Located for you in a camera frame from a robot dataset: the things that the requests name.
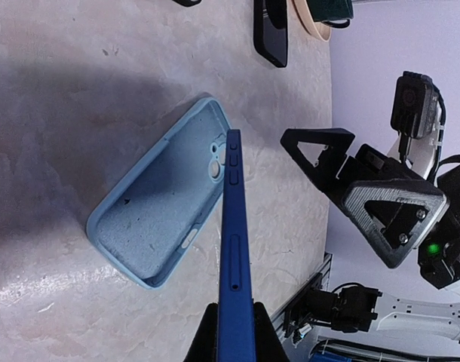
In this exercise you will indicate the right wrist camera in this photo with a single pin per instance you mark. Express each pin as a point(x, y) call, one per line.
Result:
point(419, 117)

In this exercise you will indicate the blue edged smartphone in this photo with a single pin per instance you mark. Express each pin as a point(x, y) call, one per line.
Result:
point(235, 326)

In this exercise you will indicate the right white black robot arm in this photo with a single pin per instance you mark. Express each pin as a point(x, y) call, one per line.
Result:
point(355, 308)

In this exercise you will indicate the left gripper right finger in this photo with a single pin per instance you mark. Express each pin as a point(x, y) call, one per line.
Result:
point(268, 345)

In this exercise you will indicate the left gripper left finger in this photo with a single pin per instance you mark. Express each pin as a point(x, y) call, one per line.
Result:
point(203, 346)

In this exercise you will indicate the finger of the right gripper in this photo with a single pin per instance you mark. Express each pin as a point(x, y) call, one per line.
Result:
point(319, 153)
point(395, 215)

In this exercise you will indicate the black mug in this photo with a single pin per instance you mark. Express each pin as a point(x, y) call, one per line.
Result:
point(334, 13)

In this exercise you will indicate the light blue phone case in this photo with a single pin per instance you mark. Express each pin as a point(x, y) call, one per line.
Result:
point(147, 221)

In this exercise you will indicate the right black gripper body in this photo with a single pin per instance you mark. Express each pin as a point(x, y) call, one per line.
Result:
point(371, 181)

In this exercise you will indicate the front aluminium rail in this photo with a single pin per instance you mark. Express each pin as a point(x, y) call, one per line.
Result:
point(292, 321)

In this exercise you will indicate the beige plate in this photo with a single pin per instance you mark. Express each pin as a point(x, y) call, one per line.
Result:
point(315, 29)

